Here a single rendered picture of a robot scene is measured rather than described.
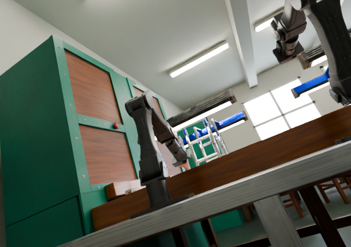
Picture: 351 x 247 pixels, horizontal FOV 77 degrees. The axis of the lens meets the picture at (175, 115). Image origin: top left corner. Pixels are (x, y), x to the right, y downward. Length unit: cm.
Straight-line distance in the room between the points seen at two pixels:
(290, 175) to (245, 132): 581
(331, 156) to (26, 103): 147
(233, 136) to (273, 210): 584
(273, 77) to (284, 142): 580
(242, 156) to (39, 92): 116
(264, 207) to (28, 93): 141
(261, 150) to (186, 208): 43
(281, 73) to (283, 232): 627
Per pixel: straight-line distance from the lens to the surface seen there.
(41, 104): 145
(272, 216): 45
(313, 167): 45
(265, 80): 656
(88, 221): 114
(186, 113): 125
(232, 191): 45
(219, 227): 401
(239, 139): 624
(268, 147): 83
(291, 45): 96
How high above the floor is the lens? 68
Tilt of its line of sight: 20 degrees up
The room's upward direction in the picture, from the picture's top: 20 degrees counter-clockwise
